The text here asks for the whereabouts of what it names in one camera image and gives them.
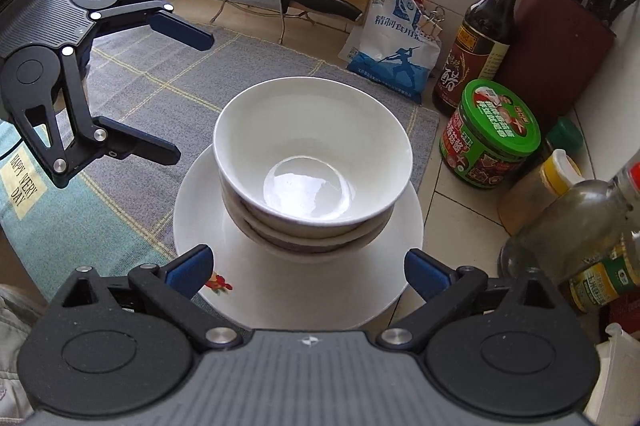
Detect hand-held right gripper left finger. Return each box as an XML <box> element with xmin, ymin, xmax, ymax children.
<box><xmin>60</xmin><ymin>244</ymin><xmax>243</xmax><ymax>354</ymax></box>

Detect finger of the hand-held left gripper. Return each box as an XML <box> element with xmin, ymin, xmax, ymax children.
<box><xmin>10</xmin><ymin>45</ymin><xmax>182</xmax><ymax>189</ymax></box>
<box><xmin>90</xmin><ymin>0</ymin><xmax>216</xmax><ymax>53</ymax></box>

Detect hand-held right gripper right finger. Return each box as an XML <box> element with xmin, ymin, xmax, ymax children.
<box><xmin>377</xmin><ymin>248</ymin><xmax>556</xmax><ymax>352</ymax></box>

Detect white plate with fruit print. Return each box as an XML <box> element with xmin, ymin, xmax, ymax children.
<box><xmin>172</xmin><ymin>145</ymin><xmax>425</xmax><ymax>329</ymax></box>

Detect white bowl with pink flowers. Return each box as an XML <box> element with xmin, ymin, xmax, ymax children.
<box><xmin>212</xmin><ymin>77</ymin><xmax>414</xmax><ymax>227</ymax></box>
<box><xmin>221</xmin><ymin>186</ymin><xmax>398</xmax><ymax>244</ymax></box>
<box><xmin>235</xmin><ymin>216</ymin><xmax>386</xmax><ymax>263</ymax></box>

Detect grey teal checked dish cloth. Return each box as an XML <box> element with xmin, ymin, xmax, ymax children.
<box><xmin>0</xmin><ymin>23</ymin><xmax>441</xmax><ymax>307</ymax></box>

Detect yellow lid spice jar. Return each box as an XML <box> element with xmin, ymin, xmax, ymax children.
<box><xmin>497</xmin><ymin>149</ymin><xmax>583</xmax><ymax>237</ymax></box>

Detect glass bottle with red cap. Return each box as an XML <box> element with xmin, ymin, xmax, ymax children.
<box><xmin>500</xmin><ymin>156</ymin><xmax>640</xmax><ymax>279</ymax></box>

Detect green lidded sauce jar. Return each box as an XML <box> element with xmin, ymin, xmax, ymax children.
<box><xmin>439</xmin><ymin>78</ymin><xmax>542</xmax><ymax>190</ymax></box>

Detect clear bottle with green label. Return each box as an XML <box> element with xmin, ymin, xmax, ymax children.
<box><xmin>560</xmin><ymin>231</ymin><xmax>640</xmax><ymax>314</ymax></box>

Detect person's grey trousers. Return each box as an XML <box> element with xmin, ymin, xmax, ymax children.
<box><xmin>0</xmin><ymin>283</ymin><xmax>56</xmax><ymax>426</ymax></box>

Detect small green lid jar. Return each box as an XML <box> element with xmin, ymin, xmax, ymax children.
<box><xmin>542</xmin><ymin>116</ymin><xmax>586</xmax><ymax>157</ymax></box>

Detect white plastic container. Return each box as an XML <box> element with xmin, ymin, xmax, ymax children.
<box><xmin>582</xmin><ymin>322</ymin><xmax>640</xmax><ymax>426</ymax></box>

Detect white blue salt bag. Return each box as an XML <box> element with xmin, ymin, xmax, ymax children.
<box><xmin>339</xmin><ymin>0</ymin><xmax>442</xmax><ymax>106</ymax></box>

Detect dark vinegar bottle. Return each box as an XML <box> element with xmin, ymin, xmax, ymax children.
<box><xmin>432</xmin><ymin>0</ymin><xmax>531</xmax><ymax>117</ymax></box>

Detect maroon knife block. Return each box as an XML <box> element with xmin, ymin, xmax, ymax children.
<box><xmin>492</xmin><ymin>0</ymin><xmax>617</xmax><ymax>122</ymax></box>

